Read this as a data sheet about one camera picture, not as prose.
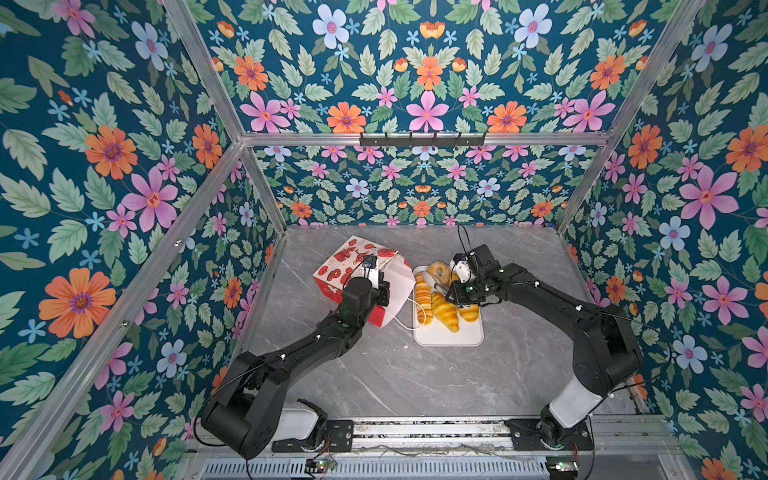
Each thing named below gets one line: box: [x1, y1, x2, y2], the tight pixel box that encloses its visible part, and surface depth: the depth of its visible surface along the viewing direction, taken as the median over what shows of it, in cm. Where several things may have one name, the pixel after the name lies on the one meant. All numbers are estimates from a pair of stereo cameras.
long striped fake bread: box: [415, 272, 433, 326], surface depth 98 cm
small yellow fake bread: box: [459, 304, 480, 323], surface depth 95 cm
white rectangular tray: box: [413, 265, 485, 347], surface depth 93 cm
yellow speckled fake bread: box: [432, 291, 459, 333], surface depth 94 cm
